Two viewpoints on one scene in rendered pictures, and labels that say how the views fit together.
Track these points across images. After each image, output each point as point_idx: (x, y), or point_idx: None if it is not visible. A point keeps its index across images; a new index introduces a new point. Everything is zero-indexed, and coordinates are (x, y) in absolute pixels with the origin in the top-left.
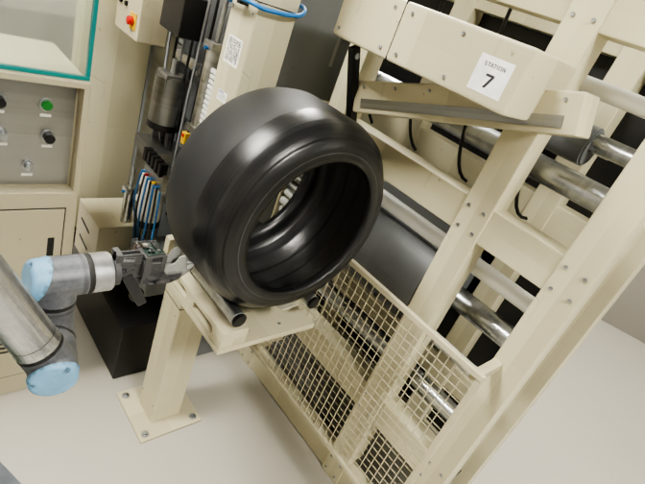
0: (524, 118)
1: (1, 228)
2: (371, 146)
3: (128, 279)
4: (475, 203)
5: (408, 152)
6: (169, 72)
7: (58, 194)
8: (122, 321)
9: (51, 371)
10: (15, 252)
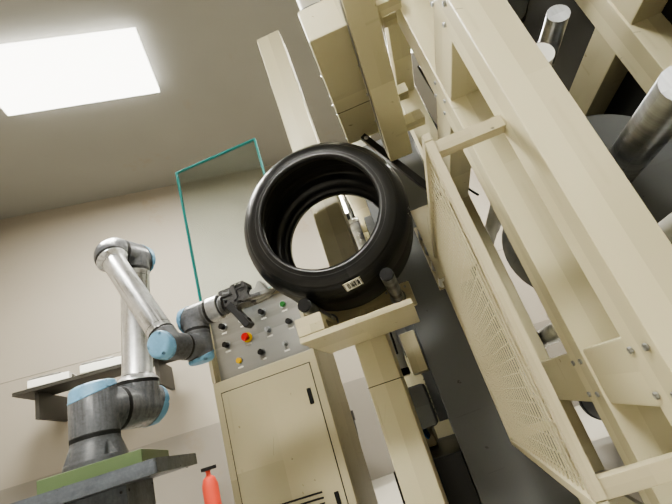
0: (341, 26)
1: (278, 387)
2: (331, 143)
3: (229, 306)
4: (434, 88)
5: None
6: None
7: (301, 353)
8: None
9: (152, 334)
10: (291, 405)
